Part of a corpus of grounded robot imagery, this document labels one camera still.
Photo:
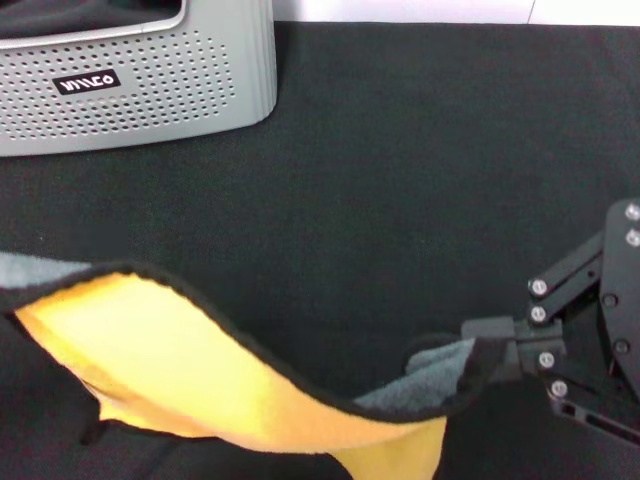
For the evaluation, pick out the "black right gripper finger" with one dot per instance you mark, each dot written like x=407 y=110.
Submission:
x=585 y=400
x=565 y=280

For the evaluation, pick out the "grey perforated storage box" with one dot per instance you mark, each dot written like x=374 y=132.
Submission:
x=175 y=85

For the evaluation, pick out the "yellow towel with black edge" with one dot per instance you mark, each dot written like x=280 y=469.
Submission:
x=175 y=360

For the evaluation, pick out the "dark grey cloth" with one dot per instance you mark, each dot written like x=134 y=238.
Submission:
x=75 y=15

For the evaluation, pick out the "black tablecloth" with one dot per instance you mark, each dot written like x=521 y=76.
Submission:
x=375 y=175

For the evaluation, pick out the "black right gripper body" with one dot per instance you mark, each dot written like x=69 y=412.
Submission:
x=625 y=280

